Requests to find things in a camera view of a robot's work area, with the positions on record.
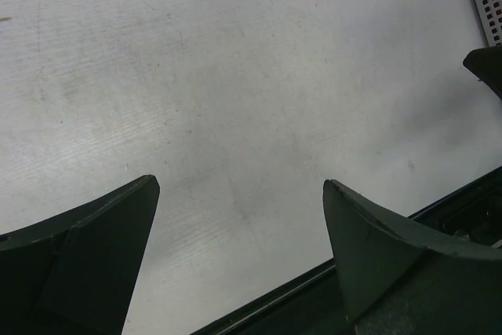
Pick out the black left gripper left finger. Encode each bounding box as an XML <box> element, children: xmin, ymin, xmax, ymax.
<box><xmin>1</xmin><ymin>175</ymin><xmax>159</xmax><ymax>334</ymax></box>

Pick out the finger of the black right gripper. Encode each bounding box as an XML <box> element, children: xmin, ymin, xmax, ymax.
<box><xmin>463</xmin><ymin>46</ymin><xmax>502</xmax><ymax>99</ymax></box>

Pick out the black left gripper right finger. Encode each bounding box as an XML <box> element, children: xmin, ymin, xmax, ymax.
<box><xmin>323</xmin><ymin>180</ymin><xmax>501</xmax><ymax>334</ymax></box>

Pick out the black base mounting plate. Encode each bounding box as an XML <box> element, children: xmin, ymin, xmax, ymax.
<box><xmin>201</xmin><ymin>169</ymin><xmax>501</xmax><ymax>334</ymax></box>

